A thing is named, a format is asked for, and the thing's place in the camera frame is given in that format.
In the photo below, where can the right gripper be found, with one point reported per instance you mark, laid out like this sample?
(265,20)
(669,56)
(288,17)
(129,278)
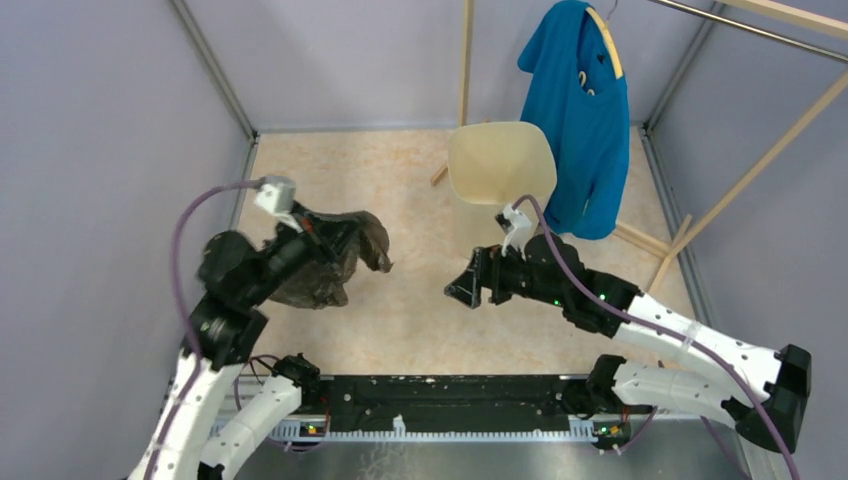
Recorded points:
(485,270)

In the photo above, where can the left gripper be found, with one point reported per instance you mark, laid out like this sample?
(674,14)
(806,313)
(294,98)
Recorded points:
(327,235)

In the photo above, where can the dark translucent trash bag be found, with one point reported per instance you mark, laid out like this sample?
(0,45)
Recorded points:
(318,290)

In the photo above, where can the cream plastic trash bin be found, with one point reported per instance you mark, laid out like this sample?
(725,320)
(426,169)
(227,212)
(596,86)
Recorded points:
(491,165)

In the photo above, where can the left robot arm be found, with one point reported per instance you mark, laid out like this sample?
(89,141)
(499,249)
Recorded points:
(223,329)

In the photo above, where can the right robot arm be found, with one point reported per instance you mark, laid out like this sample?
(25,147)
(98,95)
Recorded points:
(760,392)

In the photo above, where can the blue t-shirt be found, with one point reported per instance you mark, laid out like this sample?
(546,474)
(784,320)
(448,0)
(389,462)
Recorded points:
(582,109)

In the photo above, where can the wooden clothes hanger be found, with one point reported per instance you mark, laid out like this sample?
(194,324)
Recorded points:
(612,52)

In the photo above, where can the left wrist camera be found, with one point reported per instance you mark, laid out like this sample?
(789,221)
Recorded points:
(276,197)

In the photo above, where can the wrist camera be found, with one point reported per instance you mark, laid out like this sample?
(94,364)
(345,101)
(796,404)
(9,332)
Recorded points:
(276,197)
(517,228)

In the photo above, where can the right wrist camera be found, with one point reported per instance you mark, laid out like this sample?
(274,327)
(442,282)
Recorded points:
(517,228)

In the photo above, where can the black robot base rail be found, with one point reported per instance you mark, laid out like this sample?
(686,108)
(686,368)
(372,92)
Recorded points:
(454,404)

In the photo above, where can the white comb cable tray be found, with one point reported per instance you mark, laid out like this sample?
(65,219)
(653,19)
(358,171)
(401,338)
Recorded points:
(295,431)

